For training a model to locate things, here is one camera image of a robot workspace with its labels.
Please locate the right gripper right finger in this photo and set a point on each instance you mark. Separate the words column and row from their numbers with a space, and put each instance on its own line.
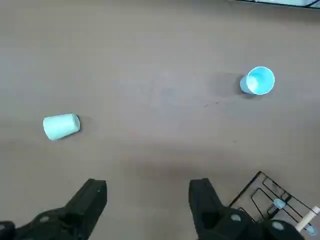
column 207, row 207

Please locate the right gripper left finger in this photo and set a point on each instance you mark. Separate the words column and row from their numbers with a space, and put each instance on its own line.
column 82, row 202

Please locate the pale green plastic cup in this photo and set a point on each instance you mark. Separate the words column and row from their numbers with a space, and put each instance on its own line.
column 60, row 126

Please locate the light blue plastic cup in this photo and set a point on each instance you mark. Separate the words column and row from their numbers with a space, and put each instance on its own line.
column 260, row 80

